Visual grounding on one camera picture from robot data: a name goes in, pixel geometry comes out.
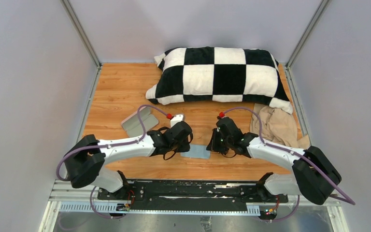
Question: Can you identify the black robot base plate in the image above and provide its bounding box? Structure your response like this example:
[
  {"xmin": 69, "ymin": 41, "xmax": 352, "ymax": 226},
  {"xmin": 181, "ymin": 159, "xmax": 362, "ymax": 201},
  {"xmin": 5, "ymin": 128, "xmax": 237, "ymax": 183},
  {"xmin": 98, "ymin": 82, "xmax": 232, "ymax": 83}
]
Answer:
[{"xmin": 95, "ymin": 179, "xmax": 288, "ymax": 215}]

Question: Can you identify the pink glasses case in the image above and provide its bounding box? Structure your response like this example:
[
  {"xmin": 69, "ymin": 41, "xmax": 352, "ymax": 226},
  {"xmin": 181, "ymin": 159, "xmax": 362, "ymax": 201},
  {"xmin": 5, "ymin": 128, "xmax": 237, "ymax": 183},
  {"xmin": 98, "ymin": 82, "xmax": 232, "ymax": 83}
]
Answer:
[{"xmin": 121, "ymin": 106, "xmax": 160, "ymax": 138}]

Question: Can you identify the beige crumpled cloth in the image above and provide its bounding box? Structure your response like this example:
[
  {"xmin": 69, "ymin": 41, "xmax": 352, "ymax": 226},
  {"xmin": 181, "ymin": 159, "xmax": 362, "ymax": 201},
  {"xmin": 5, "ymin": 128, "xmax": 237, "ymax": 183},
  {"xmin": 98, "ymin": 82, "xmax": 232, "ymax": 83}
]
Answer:
[{"xmin": 249, "ymin": 103, "xmax": 310, "ymax": 149}]

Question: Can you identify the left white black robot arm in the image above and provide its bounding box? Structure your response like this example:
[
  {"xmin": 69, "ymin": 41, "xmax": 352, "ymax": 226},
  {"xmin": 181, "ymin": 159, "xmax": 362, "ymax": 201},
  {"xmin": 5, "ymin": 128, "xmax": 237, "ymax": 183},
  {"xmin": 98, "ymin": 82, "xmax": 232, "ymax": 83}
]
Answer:
[{"xmin": 61, "ymin": 121, "xmax": 193, "ymax": 200}]

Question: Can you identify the blue lens cloth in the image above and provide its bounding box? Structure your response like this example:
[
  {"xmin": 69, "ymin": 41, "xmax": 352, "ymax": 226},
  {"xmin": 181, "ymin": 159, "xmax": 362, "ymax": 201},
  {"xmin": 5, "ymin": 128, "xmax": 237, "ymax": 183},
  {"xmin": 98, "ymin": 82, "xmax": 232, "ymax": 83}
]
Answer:
[{"xmin": 181, "ymin": 144, "xmax": 211, "ymax": 160}]

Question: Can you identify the purple cable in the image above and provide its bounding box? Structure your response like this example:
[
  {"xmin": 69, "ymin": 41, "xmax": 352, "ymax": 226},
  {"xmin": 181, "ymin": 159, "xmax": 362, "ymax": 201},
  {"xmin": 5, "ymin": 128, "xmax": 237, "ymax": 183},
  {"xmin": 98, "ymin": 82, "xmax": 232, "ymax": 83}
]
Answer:
[
  {"xmin": 56, "ymin": 104, "xmax": 173, "ymax": 220},
  {"xmin": 219, "ymin": 107, "xmax": 356, "ymax": 223}
]

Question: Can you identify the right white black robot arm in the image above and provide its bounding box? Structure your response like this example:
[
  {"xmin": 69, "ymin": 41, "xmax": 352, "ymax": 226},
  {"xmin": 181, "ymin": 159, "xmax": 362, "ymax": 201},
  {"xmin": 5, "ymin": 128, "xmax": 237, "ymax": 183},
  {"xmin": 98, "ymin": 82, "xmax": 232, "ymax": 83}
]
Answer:
[{"xmin": 207, "ymin": 116, "xmax": 342, "ymax": 205}]

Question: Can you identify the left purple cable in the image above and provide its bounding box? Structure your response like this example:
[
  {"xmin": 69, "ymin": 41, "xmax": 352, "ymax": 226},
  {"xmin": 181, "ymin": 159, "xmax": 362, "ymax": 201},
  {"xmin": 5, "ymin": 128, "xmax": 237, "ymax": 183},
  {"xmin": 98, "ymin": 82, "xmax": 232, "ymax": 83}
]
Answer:
[{"xmin": 56, "ymin": 104, "xmax": 173, "ymax": 220}]

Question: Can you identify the black white checkered pillow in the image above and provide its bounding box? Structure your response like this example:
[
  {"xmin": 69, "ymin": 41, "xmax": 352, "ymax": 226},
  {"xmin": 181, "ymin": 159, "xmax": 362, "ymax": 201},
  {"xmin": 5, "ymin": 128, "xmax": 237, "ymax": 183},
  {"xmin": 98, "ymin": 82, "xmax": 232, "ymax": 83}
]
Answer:
[{"xmin": 145, "ymin": 46, "xmax": 293, "ymax": 114}]

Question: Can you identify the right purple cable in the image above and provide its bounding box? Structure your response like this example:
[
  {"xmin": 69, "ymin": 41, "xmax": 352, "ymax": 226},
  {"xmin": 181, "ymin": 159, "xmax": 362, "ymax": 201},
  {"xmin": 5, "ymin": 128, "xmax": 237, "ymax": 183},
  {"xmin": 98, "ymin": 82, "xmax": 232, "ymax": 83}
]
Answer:
[{"xmin": 219, "ymin": 107, "xmax": 356, "ymax": 223}]

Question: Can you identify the slotted aluminium rail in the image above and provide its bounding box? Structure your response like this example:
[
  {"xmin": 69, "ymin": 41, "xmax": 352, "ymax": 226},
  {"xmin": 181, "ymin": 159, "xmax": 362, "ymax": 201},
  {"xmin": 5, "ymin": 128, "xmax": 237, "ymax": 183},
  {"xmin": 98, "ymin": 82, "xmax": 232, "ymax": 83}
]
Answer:
[{"xmin": 49, "ymin": 180, "xmax": 341, "ymax": 216}]

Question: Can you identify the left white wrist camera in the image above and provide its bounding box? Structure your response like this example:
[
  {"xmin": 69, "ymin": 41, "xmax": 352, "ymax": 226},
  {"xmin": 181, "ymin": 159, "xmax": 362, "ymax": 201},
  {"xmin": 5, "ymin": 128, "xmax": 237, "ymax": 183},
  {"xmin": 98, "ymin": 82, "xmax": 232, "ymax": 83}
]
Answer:
[{"xmin": 166, "ymin": 114, "xmax": 185, "ymax": 128}]

